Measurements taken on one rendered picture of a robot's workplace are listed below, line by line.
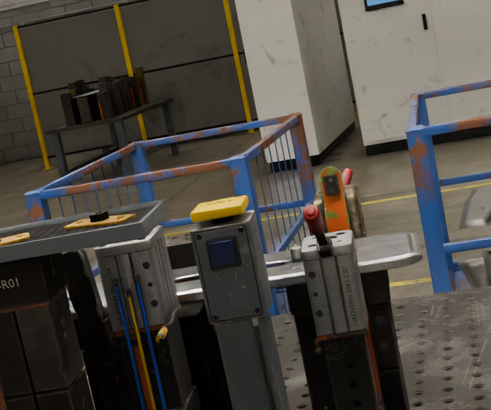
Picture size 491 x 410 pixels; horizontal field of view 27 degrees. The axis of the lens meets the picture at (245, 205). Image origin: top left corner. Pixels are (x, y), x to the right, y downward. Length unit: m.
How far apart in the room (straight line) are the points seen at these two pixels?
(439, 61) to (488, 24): 0.52
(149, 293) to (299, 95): 8.06
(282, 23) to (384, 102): 1.17
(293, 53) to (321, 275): 8.05
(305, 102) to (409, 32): 1.10
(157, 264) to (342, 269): 0.24
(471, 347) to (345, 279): 0.66
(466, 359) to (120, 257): 0.78
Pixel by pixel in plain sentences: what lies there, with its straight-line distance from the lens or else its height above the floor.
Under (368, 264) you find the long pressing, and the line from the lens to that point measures 1.42.
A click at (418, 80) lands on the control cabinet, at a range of 9.30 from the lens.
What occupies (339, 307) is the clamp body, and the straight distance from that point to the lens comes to 1.32.
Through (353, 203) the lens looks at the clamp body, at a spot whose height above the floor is 1.04.
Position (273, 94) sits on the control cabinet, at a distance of 9.40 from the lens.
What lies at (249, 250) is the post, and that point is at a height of 1.11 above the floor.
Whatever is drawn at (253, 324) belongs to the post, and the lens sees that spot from 1.17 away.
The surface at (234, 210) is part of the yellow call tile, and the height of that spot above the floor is 1.15.
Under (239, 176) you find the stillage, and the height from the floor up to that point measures 0.88.
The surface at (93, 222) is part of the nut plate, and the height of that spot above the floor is 1.16.
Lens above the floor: 1.35
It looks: 10 degrees down
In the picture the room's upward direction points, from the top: 11 degrees counter-clockwise
